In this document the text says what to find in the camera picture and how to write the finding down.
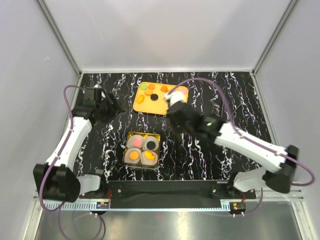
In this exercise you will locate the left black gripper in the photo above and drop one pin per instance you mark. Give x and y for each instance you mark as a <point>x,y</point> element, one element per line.
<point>115,109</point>

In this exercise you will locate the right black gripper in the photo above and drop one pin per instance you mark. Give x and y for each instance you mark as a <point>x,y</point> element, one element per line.
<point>171,121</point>

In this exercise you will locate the orange fish cookie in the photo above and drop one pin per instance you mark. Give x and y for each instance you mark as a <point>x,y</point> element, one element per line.
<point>149,155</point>
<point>140,98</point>

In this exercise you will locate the pink round cookie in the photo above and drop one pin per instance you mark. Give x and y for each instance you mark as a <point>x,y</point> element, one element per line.
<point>137,143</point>
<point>183,90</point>

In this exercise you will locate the black round cookie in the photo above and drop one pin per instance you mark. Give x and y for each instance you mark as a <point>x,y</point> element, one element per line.
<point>154,97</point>
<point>151,145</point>

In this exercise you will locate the gold cookie tin box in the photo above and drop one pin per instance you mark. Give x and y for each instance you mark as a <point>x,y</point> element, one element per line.
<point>139,165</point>

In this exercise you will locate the orange round cookie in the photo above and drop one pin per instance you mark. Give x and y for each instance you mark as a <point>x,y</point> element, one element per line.
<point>148,92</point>
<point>134,155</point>

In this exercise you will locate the orange fish cookie top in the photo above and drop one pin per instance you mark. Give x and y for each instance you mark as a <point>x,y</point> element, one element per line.
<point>149,155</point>

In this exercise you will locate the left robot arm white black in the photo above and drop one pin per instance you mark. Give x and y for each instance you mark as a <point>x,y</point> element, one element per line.
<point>55,179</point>

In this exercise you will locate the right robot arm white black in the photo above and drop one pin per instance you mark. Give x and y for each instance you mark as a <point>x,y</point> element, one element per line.
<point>276,171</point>

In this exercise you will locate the white paper cup back left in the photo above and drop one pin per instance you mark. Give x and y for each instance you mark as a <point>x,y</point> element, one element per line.
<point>130,145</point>

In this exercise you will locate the white paper cup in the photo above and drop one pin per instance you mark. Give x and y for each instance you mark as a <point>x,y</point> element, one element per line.
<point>150,138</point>
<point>127,159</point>
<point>130,145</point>
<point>146,162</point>

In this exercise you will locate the orange plastic tray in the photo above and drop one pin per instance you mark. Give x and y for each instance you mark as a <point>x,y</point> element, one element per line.
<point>158,107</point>

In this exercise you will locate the green round cookie top left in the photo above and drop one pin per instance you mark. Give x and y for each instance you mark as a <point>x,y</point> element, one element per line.
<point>143,86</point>

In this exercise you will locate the black round cookie on tray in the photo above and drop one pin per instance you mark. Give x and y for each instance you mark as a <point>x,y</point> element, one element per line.
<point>154,97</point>

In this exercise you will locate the white paper cup back right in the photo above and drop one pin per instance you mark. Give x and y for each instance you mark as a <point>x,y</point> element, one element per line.
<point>150,138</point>

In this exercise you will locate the white paper cup front left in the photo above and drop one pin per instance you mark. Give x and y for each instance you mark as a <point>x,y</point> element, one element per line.
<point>127,159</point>

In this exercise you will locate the white paper cup front right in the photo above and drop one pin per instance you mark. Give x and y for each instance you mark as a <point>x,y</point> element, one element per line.
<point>146,162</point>

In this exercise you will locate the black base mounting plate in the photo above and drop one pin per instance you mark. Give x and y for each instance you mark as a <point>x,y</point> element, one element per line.
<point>205,188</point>

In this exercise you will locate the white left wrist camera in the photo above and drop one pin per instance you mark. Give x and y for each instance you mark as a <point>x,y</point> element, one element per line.
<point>99,93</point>

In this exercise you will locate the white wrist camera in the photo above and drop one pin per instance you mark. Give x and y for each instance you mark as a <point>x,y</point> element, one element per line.
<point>174,97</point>
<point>99,93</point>

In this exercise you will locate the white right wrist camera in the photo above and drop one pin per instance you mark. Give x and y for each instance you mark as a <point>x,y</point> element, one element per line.
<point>174,97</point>

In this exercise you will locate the aluminium frame rail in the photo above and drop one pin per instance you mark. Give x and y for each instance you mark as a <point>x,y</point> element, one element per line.
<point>172,203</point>

